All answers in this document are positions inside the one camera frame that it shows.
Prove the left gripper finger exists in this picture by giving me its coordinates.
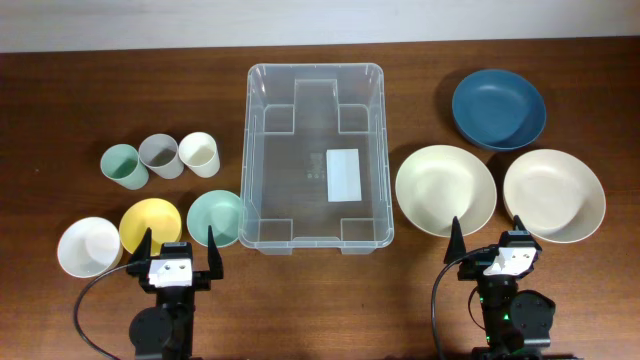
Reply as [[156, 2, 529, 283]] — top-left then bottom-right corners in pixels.
[[207, 225, 223, 279], [130, 228, 152, 264]]

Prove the yellow small bowl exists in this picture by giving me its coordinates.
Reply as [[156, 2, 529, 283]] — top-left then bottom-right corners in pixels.
[[119, 198, 182, 256]]

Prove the white small bowl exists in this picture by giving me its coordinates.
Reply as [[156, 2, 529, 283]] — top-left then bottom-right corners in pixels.
[[57, 217, 123, 278]]

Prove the mint green small bowl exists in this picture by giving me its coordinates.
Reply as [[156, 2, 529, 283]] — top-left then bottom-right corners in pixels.
[[186, 190, 241, 248]]

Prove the green cup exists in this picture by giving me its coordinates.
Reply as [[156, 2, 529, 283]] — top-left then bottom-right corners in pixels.
[[100, 144, 149, 190]]

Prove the dark blue bowl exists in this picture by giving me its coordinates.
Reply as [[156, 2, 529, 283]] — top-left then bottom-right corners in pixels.
[[451, 69, 547, 152]]

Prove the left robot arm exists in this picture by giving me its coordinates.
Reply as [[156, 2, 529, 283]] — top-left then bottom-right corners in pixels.
[[126, 228, 224, 359]]

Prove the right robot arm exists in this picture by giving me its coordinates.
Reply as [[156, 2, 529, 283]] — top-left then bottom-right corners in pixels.
[[444, 217, 556, 359]]

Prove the clear plastic storage container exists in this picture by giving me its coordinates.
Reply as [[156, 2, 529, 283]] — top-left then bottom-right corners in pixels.
[[239, 63, 394, 255]]

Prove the grey cup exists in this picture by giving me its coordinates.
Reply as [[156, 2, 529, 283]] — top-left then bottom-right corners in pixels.
[[138, 133, 184, 179]]

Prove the cream cup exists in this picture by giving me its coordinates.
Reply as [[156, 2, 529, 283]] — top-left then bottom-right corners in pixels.
[[178, 132, 220, 178]]

